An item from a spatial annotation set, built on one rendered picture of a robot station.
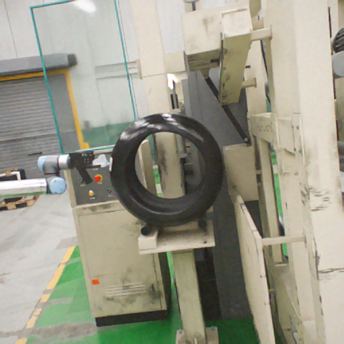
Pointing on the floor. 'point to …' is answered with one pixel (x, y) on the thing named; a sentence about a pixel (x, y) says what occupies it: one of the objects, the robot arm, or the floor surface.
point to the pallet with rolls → (16, 197)
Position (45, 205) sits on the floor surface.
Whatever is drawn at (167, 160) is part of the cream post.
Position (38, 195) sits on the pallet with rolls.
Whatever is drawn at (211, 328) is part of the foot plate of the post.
